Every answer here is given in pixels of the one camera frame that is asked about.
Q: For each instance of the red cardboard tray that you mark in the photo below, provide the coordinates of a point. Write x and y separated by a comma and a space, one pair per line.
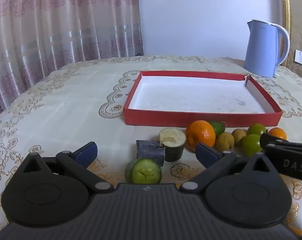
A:
190, 95

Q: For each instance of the green lime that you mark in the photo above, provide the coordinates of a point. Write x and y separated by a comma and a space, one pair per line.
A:
219, 128

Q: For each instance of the pink patterned curtain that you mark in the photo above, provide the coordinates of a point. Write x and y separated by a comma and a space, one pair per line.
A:
53, 30

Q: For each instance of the green tomato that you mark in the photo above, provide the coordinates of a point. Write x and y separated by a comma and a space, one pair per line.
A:
250, 145
256, 129

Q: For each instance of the brown longan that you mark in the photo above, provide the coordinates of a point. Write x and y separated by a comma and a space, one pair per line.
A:
225, 141
238, 135

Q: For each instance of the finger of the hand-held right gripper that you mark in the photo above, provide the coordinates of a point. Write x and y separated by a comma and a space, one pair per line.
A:
270, 140
290, 163

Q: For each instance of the gold ornate frame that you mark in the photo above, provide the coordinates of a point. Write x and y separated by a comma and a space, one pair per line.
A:
286, 5

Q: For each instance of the small orange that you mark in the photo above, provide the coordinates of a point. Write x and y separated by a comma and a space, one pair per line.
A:
278, 133

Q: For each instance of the blue electric kettle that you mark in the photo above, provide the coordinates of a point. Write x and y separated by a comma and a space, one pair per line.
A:
260, 50

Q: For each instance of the green cucumber piece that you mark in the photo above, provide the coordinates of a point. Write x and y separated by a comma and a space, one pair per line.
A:
146, 172

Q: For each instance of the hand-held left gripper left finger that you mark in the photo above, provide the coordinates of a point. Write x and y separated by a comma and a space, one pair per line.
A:
86, 153

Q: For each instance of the large orange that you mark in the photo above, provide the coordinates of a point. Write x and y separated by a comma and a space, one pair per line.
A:
199, 133

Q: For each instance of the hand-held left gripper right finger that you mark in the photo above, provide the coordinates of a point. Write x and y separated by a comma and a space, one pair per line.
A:
207, 155

